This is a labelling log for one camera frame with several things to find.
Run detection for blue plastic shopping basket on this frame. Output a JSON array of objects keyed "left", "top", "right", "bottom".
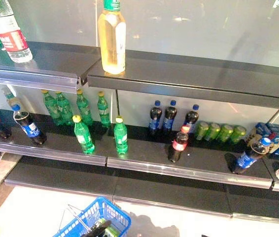
[{"left": 52, "top": 196, "right": 132, "bottom": 237}]

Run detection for small yellow tea bottle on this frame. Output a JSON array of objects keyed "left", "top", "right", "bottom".
[{"left": 1, "top": 86, "right": 23, "bottom": 111}]

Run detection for blue cookie boxes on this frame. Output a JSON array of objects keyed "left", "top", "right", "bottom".
[{"left": 246, "top": 132, "right": 278, "bottom": 154}]

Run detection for narrow blue cookie box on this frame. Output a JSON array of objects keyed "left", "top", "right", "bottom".
[{"left": 254, "top": 122, "right": 270, "bottom": 136}]

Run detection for large water bottle red label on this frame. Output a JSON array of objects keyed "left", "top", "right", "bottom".
[{"left": 0, "top": 0, "right": 34, "bottom": 64}]

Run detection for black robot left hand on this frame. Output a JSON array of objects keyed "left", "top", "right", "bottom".
[{"left": 81, "top": 220, "right": 112, "bottom": 237}]

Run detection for black shelf base deck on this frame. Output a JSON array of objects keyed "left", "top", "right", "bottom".
[{"left": 4, "top": 155, "right": 279, "bottom": 226}]

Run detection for large yellow tea bottle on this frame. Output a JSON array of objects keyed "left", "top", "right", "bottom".
[{"left": 97, "top": 0, "right": 127, "bottom": 76}]

